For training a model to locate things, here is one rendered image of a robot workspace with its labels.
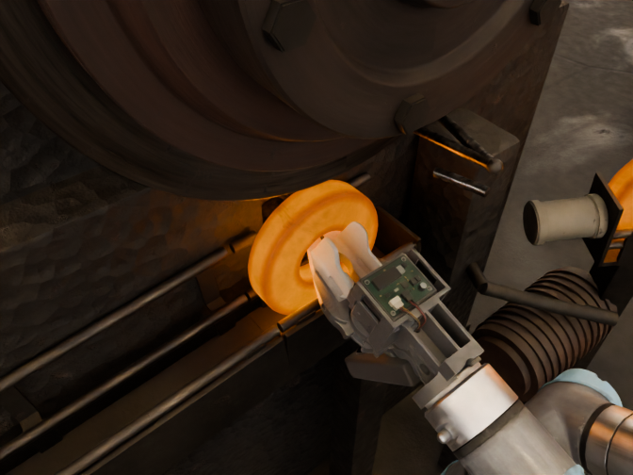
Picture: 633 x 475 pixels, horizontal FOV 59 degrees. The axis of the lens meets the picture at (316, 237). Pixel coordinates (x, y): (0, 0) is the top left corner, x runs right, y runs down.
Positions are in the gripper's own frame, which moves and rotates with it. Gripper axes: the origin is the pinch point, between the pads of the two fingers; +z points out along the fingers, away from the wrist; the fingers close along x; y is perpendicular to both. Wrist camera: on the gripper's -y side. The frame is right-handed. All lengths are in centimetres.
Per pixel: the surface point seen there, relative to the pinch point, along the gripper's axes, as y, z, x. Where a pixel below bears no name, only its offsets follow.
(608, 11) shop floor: -97, 71, -254
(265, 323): -10.1, -2.0, 6.9
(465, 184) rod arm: 13.6, -8.2, -7.5
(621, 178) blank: 0.7, -13.5, -38.3
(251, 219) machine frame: 0.1, 5.5, 4.7
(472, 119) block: 3.3, 2.3, -25.2
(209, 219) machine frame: 2.7, 6.2, 9.3
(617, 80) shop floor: -87, 33, -198
